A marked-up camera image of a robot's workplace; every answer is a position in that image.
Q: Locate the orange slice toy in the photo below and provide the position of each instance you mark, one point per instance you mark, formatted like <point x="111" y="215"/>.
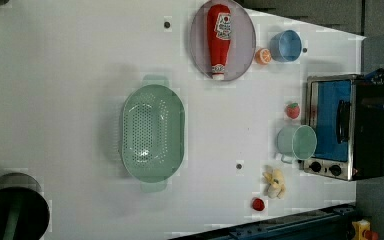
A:
<point x="263" y="56"/>

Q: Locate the blue cup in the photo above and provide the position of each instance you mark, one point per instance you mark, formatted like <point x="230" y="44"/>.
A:
<point x="285" y="46"/>

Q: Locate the black silver toaster oven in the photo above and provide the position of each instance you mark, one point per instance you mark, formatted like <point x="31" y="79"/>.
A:
<point x="347" y="115"/>

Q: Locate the red ketchup bottle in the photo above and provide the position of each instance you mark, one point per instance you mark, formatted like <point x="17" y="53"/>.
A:
<point x="219" y="29"/>

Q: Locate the red strawberry toy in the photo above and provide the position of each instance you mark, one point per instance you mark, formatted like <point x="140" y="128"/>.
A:
<point x="293" y="110"/>

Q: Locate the grey round plate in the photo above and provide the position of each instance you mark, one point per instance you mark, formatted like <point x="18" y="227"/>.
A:
<point x="243" y="40"/>

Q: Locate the small red toy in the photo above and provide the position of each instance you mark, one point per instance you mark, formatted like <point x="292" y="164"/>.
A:
<point x="258" y="204"/>

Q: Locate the yellow plush toy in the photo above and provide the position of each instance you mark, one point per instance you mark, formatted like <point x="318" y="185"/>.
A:
<point x="276" y="181"/>

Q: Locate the green plastic strainer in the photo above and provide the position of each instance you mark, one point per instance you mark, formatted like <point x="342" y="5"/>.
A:
<point x="152" y="133"/>

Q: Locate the mint green mug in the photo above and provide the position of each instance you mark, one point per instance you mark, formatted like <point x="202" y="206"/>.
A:
<point x="296" y="142"/>

